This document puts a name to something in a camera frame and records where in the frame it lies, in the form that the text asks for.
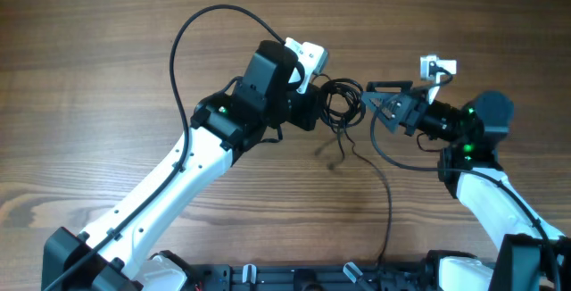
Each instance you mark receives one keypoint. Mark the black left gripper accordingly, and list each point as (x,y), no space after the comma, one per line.
(310,101)

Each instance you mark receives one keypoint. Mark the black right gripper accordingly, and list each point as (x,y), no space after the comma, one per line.
(414,104)

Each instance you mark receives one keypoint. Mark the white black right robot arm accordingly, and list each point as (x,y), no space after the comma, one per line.
(529,248)

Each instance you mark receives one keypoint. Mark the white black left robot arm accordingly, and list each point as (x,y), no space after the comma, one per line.
(113,251)

